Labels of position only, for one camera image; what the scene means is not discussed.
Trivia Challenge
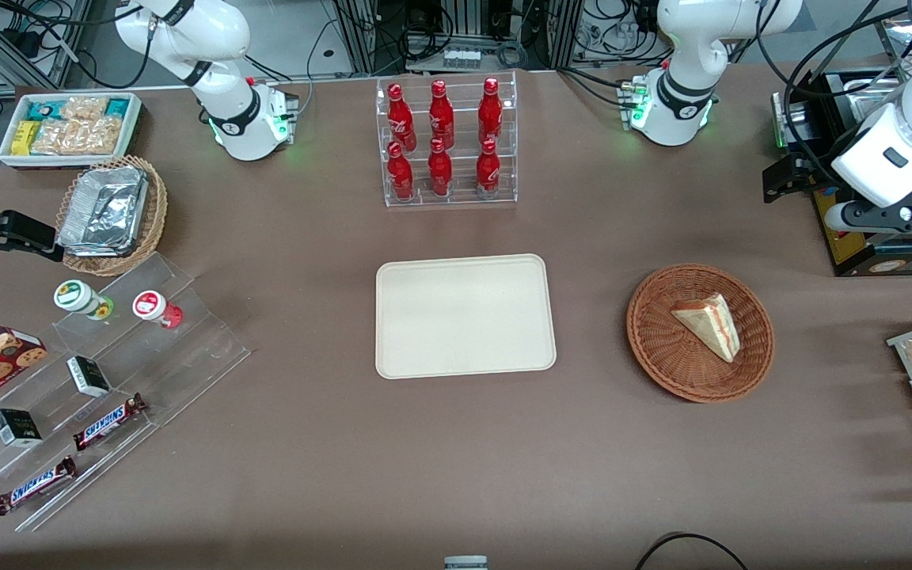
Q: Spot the red cola bottle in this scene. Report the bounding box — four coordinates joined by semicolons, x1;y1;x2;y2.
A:
476;139;501;197
427;138;454;197
428;79;455;150
478;77;504;146
387;141;415;201
387;83;417;151

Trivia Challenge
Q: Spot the Snickers chocolate bar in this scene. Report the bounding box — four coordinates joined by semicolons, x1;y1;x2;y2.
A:
0;456;78;516
73;393;147;452

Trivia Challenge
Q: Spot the green lid white cup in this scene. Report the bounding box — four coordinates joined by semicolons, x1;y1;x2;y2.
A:
54;279;115;321

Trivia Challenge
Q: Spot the aluminium foil tray stack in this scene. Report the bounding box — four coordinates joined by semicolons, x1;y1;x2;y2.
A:
58;165;150;257

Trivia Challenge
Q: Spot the black food warmer machine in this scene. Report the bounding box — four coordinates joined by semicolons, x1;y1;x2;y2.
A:
771;12;912;277

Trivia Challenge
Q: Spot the triangular sandwich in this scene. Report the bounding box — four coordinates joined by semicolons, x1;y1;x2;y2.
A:
671;293;741;363

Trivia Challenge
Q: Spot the small black carton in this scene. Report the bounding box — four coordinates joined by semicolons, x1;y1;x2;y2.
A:
66;355;112;397
0;408;43;448

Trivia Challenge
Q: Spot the white plastic snack bin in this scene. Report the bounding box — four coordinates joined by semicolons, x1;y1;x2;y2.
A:
0;92;143;170

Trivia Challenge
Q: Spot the beige plastic tray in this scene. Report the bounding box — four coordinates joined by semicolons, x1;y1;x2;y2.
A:
375;253;557;380

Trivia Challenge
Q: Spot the black cable loop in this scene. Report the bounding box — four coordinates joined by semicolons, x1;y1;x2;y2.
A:
634;532;750;570

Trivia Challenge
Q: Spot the brown round wicker basket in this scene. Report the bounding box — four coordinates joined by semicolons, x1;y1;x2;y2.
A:
626;264;775;404

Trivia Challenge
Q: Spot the stainless steel warmer pan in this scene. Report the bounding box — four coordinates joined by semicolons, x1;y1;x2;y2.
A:
840;75;912;120

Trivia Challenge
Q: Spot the clear cookie bag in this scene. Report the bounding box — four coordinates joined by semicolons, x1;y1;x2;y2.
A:
31;119;81;156
76;116;124;155
60;96;108;121

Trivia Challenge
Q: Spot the yellow snack packet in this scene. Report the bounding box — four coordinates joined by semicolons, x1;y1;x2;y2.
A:
11;120;41;157

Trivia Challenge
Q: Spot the red lid white cup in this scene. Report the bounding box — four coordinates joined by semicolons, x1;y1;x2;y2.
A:
132;291;184;330

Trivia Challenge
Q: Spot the aluminium frame with cables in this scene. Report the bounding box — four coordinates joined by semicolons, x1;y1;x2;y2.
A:
0;0;97;89

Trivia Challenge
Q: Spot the aluminium frame equipment rack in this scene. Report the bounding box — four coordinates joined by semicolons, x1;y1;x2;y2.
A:
333;0;583;76

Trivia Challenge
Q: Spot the light oval wicker basket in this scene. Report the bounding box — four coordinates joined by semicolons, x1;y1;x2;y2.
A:
55;155;169;277

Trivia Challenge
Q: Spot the clear acrylic bottle rack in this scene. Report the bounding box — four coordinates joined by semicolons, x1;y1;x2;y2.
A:
375;71;519;208

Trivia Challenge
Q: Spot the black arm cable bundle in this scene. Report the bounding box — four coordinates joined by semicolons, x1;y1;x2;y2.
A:
755;0;912;169

